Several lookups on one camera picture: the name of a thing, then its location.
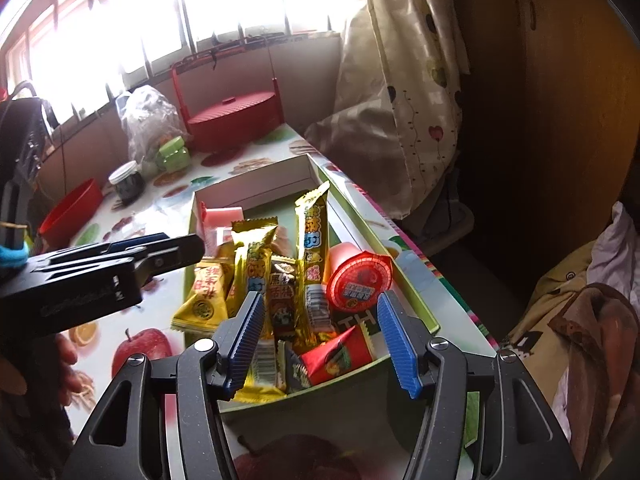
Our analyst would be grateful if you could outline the cream patterned curtain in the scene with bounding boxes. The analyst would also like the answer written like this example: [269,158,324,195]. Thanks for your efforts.
[305,0,473,221]

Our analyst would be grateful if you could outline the red plastic bowl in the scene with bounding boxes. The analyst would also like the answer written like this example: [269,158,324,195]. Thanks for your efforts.
[37,178,105,251]

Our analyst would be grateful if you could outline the brown wooden wardrobe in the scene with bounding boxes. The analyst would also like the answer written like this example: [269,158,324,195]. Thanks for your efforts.
[445,0,640,311]

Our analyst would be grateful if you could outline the pile of brown clothes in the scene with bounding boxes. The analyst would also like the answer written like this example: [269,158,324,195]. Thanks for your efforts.
[505,240,640,480]

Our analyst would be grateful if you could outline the green cardboard box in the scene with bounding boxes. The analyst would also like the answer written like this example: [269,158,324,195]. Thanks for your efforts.
[186,154,442,413]

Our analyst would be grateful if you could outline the green plastic jar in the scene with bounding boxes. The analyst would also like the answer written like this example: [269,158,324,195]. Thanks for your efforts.
[155,136,193,171]

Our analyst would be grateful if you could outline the white cloth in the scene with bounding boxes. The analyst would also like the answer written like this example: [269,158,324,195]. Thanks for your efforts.
[585,202,640,301]

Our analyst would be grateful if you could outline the long gold snack bar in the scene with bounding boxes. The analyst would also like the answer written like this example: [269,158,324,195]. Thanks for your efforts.
[294,181,337,346]
[231,216,288,405]

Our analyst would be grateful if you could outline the window with metal bars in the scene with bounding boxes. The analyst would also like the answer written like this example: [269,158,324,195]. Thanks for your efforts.
[0,0,361,126]

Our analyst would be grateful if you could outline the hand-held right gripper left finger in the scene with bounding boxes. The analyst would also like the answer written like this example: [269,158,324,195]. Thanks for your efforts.
[60,290,267,480]

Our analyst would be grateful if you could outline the clear jar with dark contents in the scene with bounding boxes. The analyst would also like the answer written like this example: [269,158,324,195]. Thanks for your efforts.
[108,161,147,206]

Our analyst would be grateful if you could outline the red lidded jelly cup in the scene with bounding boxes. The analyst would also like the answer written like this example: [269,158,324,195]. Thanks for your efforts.
[325,242,395,313]

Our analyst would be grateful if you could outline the clear plastic bag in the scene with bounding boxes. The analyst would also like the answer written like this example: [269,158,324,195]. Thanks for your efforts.
[120,85,188,161]

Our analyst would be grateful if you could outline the red basket with handle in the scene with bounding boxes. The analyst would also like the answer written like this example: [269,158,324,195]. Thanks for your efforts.
[170,50,286,153]

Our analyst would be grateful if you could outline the small pink jelly cup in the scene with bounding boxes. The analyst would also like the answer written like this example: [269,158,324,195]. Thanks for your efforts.
[197,200,246,241]

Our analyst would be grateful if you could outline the person's left hand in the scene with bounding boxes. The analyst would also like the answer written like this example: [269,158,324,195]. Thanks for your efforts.
[50,332,86,408]

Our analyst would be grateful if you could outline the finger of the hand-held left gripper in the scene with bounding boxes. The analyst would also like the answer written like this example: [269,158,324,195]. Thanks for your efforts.
[131,233,206,292]
[27,232,172,269]

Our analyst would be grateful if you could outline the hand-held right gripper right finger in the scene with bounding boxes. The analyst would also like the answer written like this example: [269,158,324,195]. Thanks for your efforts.
[376,291,581,480]

